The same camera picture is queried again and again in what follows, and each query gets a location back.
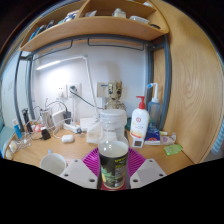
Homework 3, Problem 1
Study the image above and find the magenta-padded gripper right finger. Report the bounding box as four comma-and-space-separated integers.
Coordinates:
127, 148, 167, 190

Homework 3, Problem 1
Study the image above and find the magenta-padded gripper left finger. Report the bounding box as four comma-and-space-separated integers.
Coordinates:
59, 148, 100, 190

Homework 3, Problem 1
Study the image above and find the clear drink bottle dark label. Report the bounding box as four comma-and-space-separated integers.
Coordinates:
97, 109, 130, 191

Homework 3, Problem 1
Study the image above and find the small white display device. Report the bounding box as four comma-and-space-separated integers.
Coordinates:
132, 136, 145, 149

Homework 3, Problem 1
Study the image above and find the green packet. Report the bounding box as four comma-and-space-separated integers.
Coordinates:
163, 143, 184, 156

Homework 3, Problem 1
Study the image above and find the dark blue pack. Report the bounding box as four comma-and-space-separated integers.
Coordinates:
143, 126, 162, 146

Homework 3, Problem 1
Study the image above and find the white power strip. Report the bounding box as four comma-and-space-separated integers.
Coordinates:
63, 122, 83, 134

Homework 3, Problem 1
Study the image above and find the black charger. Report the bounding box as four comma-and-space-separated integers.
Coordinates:
40, 128, 52, 140

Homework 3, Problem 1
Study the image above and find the white desk lamp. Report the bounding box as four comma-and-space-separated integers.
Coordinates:
35, 54, 101, 133

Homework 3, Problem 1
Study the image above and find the white pump bottle red pump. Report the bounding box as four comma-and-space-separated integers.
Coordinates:
129, 95, 150, 148

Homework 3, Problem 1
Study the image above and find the dark green round container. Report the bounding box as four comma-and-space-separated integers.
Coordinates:
125, 117, 133, 131

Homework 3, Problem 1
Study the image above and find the white square adapter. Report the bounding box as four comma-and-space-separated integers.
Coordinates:
51, 109, 66, 128

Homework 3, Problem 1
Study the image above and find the white paper roll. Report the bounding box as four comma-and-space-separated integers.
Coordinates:
4, 149, 14, 160
8, 139, 19, 153

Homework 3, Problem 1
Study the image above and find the black upright device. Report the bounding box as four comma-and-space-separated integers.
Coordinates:
21, 107, 33, 133

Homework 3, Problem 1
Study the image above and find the blue can white cap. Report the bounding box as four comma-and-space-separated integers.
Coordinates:
12, 118, 23, 140

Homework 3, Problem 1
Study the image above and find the white blue checkered cloth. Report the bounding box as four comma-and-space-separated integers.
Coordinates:
211, 133, 224, 154

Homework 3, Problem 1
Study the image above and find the bed with teal sheet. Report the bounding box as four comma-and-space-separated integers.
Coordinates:
0, 124, 14, 148

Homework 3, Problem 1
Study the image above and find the wooden shelf unit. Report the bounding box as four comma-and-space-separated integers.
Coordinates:
18, 0, 170, 54

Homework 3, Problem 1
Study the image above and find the black power cable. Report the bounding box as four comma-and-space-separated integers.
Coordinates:
69, 86, 102, 110

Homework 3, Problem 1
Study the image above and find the white wall socket plate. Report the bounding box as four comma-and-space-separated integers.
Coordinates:
68, 83, 82, 98

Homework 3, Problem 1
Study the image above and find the beige wall socket plate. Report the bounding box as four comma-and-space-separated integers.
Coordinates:
96, 81, 109, 98

